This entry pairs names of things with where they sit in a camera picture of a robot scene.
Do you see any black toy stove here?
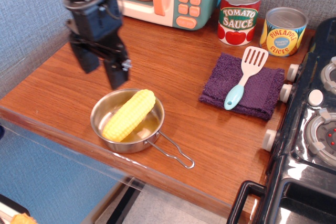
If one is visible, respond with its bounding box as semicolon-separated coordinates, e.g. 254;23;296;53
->
227;18;335;223

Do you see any white teal toy spatula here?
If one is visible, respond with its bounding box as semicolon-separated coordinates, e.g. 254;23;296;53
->
224;46;269;110

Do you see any white lower stove knob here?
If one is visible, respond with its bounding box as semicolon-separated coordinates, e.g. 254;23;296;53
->
262;129;277;152

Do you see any orange object bottom left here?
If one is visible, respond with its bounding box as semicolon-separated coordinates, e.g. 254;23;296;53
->
10;213;37;224

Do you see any silver metal pan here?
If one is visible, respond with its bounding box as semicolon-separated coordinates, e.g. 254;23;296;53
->
90;89;195;169

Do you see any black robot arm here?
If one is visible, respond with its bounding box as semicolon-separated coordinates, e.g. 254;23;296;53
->
64;0;131;90

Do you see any white stove knob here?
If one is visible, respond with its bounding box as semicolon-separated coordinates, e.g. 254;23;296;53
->
279;84;292;103
262;129;277;152
287;64;300;82

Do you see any white middle stove knob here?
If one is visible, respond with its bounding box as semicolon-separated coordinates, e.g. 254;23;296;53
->
279;84;292;103

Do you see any yellow plastic corn cob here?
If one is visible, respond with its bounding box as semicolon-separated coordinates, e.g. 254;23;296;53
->
102;89;156;142

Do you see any pineapple slices can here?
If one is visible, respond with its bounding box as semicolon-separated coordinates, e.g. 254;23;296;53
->
259;7;308;57

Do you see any tomato sauce can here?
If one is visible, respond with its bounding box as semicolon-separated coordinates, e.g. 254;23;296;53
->
217;0;261;46

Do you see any purple folded towel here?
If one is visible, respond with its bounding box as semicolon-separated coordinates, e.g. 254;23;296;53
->
198;52;286;121

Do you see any white upper stove knob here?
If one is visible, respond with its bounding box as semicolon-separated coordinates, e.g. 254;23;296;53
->
287;64;300;82

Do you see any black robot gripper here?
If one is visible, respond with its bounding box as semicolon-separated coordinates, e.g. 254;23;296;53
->
64;0;130;90

